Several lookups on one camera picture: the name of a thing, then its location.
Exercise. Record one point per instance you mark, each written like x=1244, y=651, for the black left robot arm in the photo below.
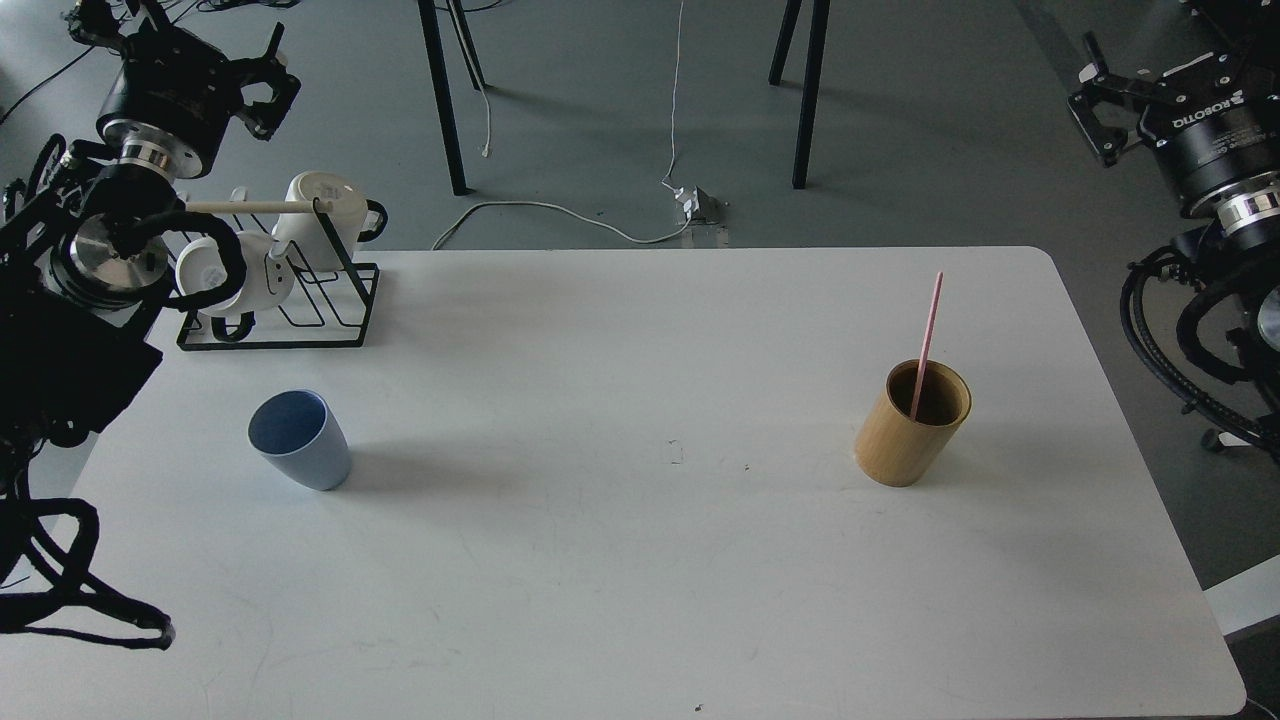
x=95, y=244

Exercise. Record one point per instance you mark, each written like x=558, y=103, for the black table leg right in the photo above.
x=815, y=54

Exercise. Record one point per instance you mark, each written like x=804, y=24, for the black wire mug rack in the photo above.
x=324, y=310

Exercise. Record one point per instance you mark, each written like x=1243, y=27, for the grey power plug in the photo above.
x=695, y=206

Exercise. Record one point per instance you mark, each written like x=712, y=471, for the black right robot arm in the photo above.
x=1201, y=310

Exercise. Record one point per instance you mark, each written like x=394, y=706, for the black table leg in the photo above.
x=815, y=54
x=440, y=85

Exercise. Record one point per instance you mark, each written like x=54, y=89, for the bamboo wooden cup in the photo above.
x=904, y=433

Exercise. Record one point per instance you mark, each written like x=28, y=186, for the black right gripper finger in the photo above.
x=1108, y=143
x=1096, y=71

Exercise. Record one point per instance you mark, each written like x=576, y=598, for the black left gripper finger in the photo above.
x=263, y=118
x=272, y=56

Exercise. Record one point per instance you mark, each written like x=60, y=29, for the blue plastic cup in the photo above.
x=299, y=434

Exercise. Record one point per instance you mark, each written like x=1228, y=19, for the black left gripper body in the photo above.
x=171, y=102

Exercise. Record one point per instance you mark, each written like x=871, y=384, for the black table leg left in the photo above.
x=440, y=85

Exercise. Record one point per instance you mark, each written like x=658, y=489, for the white mug lower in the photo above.
x=269, y=275

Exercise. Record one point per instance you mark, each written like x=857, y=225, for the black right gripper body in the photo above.
x=1219, y=136

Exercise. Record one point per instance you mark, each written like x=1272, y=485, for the white mug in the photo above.
x=269, y=275
x=334, y=201

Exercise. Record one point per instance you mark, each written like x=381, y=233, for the wooden rack handle rod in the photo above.
x=252, y=207

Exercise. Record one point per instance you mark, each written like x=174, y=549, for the white mug upper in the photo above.
x=334, y=201

